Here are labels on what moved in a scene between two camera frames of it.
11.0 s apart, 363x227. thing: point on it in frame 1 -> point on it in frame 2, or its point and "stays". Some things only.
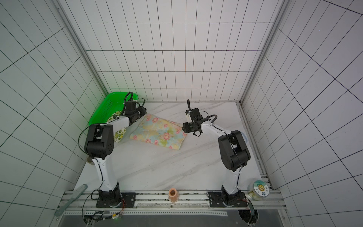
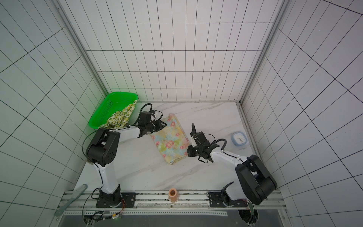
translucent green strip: x=83 y=187 stays
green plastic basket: x=112 y=102 stays
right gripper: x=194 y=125 -> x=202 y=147
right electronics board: x=251 y=218 stays
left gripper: x=140 y=111 -> x=154 y=126
